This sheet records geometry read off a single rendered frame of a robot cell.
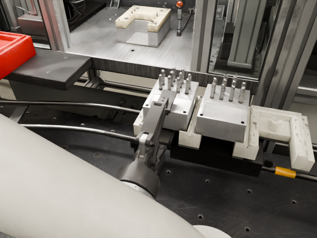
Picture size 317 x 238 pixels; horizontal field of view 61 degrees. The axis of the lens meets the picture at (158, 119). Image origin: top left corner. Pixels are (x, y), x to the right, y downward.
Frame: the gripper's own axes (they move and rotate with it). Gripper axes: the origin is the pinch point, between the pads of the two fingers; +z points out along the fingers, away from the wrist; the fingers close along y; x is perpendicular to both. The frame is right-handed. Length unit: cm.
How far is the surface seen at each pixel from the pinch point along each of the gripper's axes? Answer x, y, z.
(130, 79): 73, -95, 143
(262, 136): -20.7, -5.7, 5.1
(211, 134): -10.0, -1.6, -1.6
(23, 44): 42.9, 5.2, 11.6
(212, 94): -8.5, 3.2, 5.5
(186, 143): -5.0, -4.8, -2.5
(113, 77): 89, -95, 141
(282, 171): -25.6, -8.6, -1.1
